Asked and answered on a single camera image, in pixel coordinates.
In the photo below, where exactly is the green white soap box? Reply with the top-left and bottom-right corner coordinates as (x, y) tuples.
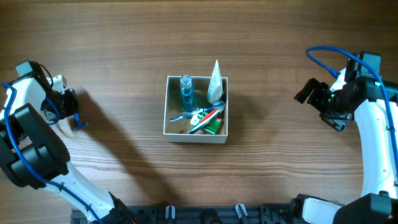
(190, 112), (222, 134)

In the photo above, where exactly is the red teal toothpaste tube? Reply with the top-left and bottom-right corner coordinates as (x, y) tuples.
(188, 109), (221, 134)

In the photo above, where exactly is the blue white toothbrush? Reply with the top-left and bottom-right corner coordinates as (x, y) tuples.
(169, 101), (226, 122)

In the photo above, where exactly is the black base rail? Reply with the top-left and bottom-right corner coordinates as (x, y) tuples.
(70, 203), (307, 224)

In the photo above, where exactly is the white lotion tube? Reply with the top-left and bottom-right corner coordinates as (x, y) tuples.
(207, 60), (223, 104)

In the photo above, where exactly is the blue mouthwash bottle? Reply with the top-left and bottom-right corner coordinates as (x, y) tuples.
(180, 75), (194, 112)

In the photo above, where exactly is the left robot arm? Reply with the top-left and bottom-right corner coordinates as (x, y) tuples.
(1, 60), (138, 223)

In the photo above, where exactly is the white cardboard box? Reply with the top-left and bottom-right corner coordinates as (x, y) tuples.
(163, 76), (229, 144)

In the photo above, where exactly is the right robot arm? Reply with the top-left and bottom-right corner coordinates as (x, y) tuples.
(286, 46), (397, 223)

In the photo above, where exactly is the blue disposable razor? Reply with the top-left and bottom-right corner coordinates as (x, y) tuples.
(74, 113), (88, 131)

